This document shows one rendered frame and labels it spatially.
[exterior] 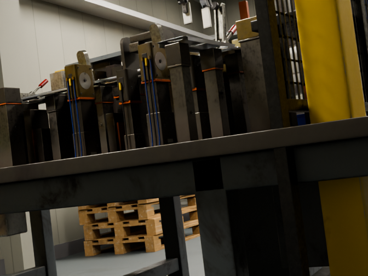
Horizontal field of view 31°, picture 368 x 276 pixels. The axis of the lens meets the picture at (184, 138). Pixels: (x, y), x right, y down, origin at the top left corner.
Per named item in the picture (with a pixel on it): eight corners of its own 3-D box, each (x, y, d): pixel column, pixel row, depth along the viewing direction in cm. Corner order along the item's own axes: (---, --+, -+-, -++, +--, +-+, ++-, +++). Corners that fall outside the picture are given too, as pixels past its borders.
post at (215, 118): (210, 145, 199) (199, 50, 200) (219, 144, 203) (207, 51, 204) (225, 143, 196) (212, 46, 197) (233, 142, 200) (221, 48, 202)
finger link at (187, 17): (190, 2, 221) (188, 1, 221) (192, 23, 221) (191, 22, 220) (182, 4, 223) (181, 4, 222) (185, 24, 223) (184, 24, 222)
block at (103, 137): (101, 163, 250) (92, 87, 251) (113, 161, 256) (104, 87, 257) (109, 161, 248) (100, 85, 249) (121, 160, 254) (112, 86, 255)
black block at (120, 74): (119, 159, 218) (108, 70, 219) (137, 157, 226) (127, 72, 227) (131, 157, 215) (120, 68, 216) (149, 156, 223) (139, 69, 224)
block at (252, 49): (250, 140, 198) (235, 21, 199) (262, 139, 204) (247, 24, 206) (274, 137, 193) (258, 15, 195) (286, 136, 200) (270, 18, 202)
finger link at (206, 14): (201, 9, 233) (202, 9, 233) (203, 28, 232) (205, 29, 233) (208, 6, 231) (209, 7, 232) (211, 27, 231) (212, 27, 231)
